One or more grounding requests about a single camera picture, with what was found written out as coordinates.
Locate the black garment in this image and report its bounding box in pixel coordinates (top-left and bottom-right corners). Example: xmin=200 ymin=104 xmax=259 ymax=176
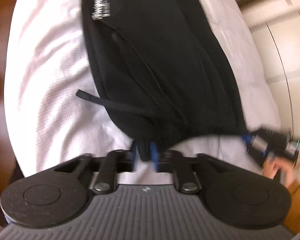
xmin=76 ymin=0 xmax=247 ymax=161

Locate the person's right hand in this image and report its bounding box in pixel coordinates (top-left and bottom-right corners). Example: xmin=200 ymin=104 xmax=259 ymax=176
xmin=262 ymin=157 xmax=296 ymax=188

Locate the white bed duvet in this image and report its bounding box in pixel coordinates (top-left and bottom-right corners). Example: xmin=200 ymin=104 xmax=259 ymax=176
xmin=4 ymin=0 xmax=281 ymax=177

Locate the white wardrobe cabinet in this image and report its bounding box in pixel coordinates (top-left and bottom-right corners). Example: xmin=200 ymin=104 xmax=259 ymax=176
xmin=236 ymin=0 xmax=300 ymax=140

